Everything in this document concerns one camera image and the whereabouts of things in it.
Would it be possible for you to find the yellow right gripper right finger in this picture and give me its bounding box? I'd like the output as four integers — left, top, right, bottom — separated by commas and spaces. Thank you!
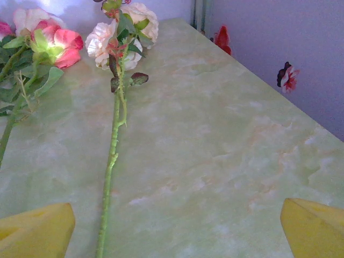
280, 198, 344, 258

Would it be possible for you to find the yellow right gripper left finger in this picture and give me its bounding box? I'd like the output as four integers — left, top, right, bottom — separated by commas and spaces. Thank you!
0, 203, 76, 258

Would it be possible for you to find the pink fake rose stem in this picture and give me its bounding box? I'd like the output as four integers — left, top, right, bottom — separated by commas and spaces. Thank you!
0, 20, 15, 41
0, 7, 84, 167

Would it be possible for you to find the cream fake rose stem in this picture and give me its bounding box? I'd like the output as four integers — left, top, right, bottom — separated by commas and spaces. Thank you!
85, 0, 160, 258

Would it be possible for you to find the aluminium frame post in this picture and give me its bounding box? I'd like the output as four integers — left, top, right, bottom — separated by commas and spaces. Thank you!
191, 0, 213, 32

